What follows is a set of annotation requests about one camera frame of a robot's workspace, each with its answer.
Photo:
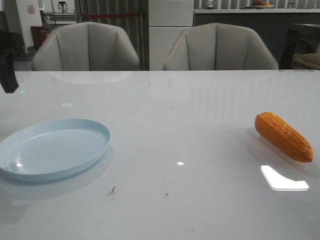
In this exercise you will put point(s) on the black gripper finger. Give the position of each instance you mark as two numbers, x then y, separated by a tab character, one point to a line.
8	79

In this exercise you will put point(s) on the light blue plastic plate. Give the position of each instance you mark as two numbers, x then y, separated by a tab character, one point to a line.
53	150

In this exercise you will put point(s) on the orange toy corn cob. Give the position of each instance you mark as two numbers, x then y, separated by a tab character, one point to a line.
284	137

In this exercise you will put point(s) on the red trash bin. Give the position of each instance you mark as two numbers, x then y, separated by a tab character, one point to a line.
39	36

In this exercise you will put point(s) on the grey armchair on left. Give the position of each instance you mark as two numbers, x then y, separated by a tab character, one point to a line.
86	46

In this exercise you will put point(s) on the grey armchair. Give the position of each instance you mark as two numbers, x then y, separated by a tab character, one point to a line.
86	46
219	47

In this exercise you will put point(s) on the red barrier belt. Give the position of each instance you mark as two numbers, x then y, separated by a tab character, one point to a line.
108	16

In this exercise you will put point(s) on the white cabinet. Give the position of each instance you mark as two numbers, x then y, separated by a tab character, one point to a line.
166	19

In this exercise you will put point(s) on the grey armchair on right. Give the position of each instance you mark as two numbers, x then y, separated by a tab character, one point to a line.
219	47

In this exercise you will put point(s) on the fruit bowl on counter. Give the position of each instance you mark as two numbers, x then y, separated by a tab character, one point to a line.
260	4

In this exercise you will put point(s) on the grey counter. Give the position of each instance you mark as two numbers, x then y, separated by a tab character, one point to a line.
271	24

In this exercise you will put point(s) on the beige cushion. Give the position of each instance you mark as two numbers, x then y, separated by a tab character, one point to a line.
307	61

